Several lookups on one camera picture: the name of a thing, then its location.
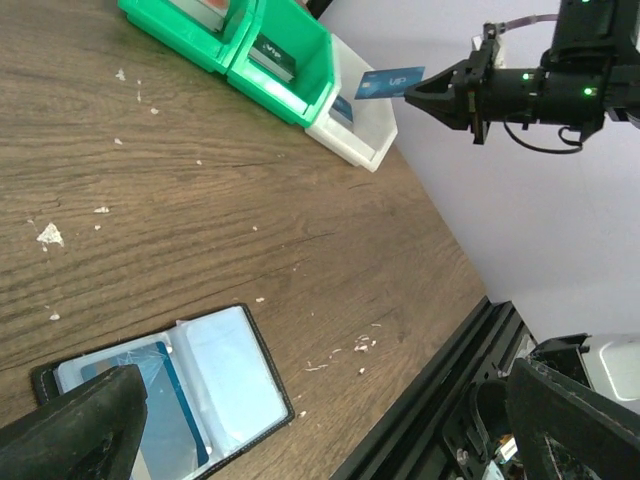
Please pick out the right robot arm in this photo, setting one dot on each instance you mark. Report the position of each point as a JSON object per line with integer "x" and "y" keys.
{"x": 590, "y": 73}

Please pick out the blue card in holder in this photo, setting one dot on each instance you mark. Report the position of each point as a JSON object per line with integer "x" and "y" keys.
{"x": 171, "y": 446}

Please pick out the black aluminium front rail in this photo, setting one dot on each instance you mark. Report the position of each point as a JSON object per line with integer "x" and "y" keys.
{"x": 440, "y": 390}

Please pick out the black leather card holder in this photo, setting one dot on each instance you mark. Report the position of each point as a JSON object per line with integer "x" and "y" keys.
{"x": 225, "y": 369}

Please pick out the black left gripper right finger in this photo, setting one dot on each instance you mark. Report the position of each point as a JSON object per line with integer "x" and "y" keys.
{"x": 564, "y": 430}

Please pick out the red white card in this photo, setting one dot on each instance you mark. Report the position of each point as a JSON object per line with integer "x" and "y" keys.
{"x": 211, "y": 14}

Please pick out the white translucent bin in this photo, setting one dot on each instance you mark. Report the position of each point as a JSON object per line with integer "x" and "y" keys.
{"x": 375, "y": 127}

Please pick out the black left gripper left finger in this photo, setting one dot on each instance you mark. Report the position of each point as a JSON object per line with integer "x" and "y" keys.
{"x": 91, "y": 432}

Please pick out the black VIP card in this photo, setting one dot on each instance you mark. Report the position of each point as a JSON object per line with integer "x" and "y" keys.
{"x": 273, "y": 58}

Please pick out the green bin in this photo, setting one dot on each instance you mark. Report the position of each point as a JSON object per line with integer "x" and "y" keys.
{"x": 292, "y": 28}
{"x": 211, "y": 51}

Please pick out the blue card in bin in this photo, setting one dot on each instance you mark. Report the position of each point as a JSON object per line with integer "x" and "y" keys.
{"x": 341, "y": 112}

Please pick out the green bin far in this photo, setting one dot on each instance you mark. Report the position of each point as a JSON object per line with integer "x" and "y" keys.
{"x": 211, "y": 51}

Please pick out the green bin middle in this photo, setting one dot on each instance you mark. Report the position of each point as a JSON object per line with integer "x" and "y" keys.
{"x": 292, "y": 28}

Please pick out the blue VIP credit card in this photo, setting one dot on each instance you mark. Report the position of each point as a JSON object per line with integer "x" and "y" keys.
{"x": 390, "y": 83}

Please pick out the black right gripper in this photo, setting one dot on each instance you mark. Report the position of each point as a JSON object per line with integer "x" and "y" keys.
{"x": 473, "y": 94}

